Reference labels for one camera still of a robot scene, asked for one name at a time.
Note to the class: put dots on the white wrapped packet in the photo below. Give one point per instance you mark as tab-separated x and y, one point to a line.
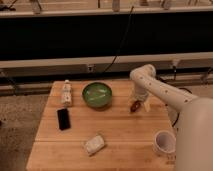
94	144

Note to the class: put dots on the clear plastic bottle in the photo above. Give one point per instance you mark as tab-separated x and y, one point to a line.
66	96

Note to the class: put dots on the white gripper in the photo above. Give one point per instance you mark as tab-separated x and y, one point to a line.
141	94

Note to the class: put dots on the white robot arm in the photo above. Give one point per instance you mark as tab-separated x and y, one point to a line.
194	141

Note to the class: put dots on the red dried pepper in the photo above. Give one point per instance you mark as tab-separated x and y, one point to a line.
135	106

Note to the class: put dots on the black smartphone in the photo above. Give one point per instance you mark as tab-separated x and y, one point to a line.
63	119

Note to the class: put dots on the white cup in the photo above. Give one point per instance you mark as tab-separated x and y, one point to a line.
164	143

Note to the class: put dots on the green bowl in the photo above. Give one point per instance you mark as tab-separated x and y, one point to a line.
97	94

